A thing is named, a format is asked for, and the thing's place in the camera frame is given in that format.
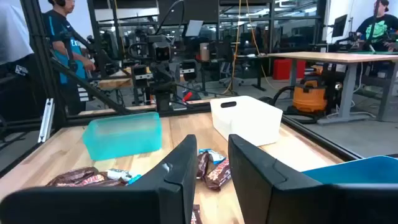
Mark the blue plastic bin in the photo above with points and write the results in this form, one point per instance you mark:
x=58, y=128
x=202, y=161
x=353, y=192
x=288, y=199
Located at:
x=357, y=171

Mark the white screen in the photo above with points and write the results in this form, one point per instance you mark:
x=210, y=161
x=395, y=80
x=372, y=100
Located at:
x=194, y=28

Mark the office chair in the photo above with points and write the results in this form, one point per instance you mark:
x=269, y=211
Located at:
x=227, y=70

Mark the orange shop vacuum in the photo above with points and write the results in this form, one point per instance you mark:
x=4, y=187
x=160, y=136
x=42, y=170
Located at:
x=309, y=96

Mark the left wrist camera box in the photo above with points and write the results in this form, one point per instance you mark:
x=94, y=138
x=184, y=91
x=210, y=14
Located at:
x=162, y=51

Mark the blue white candy bar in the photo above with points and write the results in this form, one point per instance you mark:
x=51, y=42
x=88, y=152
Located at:
x=119, y=174
x=214, y=155

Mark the wooden workbench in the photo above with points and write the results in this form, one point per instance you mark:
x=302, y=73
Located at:
x=115, y=83

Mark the teal translucent plastic bin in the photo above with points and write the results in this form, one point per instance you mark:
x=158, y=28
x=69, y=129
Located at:
x=124, y=137

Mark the small cardboard box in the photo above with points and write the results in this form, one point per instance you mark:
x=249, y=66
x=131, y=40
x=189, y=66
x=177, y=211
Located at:
x=204, y=53

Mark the black monitor on arm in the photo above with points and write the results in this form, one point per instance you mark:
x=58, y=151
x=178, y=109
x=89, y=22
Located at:
x=339, y=26

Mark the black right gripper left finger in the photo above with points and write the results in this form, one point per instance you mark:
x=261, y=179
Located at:
x=168, y=193

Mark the red cabinet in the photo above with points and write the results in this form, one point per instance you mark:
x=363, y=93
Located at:
x=283, y=70

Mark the person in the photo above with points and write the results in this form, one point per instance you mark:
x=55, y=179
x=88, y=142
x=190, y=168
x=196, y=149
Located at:
x=12, y=31
x=62, y=31
x=377, y=29

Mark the brown candy bar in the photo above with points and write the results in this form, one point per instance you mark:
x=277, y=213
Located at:
x=218, y=178
x=71, y=175
x=196, y=216
x=202, y=163
x=96, y=181

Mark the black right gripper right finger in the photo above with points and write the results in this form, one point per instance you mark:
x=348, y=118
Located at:
x=264, y=193

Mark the silver aluminium bar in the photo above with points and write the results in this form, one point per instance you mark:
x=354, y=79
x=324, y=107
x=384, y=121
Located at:
x=46, y=121

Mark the white plastic bin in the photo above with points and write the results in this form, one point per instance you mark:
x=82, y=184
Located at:
x=248, y=121

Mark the wooden table grey legs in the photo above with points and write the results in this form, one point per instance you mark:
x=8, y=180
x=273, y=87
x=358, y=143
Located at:
x=326, y=57

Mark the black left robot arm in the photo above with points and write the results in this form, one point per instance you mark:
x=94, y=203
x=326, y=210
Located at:
x=163, y=101

